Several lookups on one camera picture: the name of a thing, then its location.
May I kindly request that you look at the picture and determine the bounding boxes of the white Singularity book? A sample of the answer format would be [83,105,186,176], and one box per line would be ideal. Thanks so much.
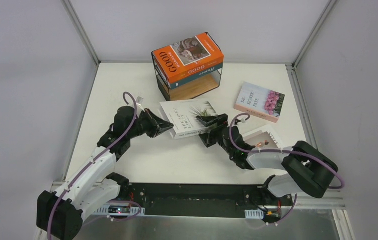
[159,99,218,140]

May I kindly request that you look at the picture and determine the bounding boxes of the white Style magazine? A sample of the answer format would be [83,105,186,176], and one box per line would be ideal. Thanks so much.
[242,125,286,149]

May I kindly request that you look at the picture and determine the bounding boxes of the teal Humor book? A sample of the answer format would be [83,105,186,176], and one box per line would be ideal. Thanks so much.
[167,63,223,90]

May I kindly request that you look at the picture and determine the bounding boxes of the orange Good Morning book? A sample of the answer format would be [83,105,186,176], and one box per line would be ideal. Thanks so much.
[151,32,224,88]

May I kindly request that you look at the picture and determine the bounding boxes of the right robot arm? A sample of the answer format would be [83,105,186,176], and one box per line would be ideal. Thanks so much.
[196,113,345,205]

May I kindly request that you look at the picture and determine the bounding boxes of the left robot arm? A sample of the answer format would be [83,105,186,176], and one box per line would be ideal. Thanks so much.
[36,106,174,240]

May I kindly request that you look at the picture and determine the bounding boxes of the pink floral Designer Fate book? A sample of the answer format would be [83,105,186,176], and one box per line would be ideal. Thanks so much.
[233,82,286,123]

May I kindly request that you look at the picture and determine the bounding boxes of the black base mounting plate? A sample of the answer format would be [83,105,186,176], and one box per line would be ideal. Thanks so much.
[119,183,293,219]

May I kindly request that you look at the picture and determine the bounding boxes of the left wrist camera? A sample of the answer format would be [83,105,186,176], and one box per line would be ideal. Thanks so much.
[136,96,144,112]

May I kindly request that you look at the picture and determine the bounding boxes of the black wire wooden shelf rack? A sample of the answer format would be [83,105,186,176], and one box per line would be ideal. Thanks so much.
[152,57,220,101]

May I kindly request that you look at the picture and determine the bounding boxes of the aluminium frame rail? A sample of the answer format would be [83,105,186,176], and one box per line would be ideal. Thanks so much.
[49,180,346,220]

